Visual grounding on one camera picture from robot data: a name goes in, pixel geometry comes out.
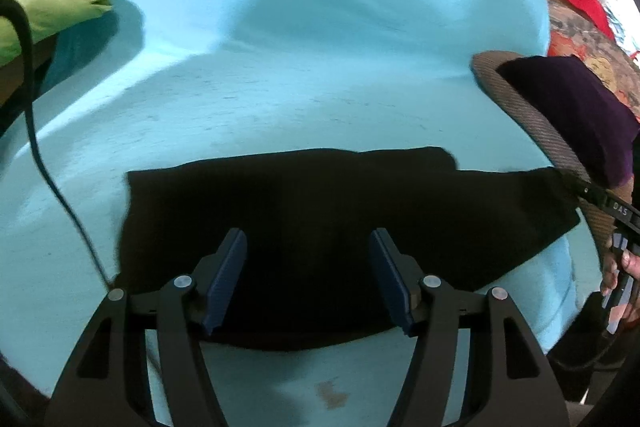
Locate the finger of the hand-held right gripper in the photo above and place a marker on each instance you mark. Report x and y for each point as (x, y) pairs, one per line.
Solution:
(585, 191)

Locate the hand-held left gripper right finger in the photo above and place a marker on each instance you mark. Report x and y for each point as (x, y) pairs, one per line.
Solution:
(387, 277)

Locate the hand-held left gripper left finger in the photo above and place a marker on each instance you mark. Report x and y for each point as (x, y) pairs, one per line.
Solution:
(227, 277)

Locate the black pants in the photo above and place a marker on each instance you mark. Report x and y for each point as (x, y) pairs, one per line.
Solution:
(310, 202)

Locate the person's right hand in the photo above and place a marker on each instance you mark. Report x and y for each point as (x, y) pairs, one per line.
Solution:
(611, 272)

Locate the dark purple cloth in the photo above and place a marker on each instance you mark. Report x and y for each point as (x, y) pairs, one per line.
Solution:
(565, 107)

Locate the woven basket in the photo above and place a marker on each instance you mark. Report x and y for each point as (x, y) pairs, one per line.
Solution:
(525, 107)

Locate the patterned orange blanket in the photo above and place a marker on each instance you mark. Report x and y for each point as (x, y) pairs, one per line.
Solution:
(570, 34)

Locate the red cloth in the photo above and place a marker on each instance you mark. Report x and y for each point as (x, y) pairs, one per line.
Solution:
(580, 2)

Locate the turquoise fleece blanket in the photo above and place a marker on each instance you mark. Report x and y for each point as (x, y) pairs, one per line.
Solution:
(300, 57)

